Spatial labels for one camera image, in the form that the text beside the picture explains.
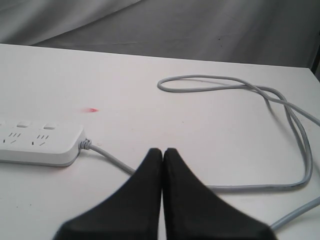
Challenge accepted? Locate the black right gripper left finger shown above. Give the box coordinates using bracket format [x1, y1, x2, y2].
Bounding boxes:
[54, 148, 162, 240]

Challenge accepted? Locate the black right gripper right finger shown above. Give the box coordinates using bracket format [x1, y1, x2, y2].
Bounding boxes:
[162, 148, 277, 240]

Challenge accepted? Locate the white five-socket power strip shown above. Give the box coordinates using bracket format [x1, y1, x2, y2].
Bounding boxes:
[0, 118, 86, 167]

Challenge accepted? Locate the grey backdrop cloth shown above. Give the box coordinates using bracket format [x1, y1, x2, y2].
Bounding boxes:
[0, 0, 320, 68]

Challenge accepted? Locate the grey power cord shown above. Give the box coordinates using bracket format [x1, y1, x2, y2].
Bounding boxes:
[80, 74, 320, 231]

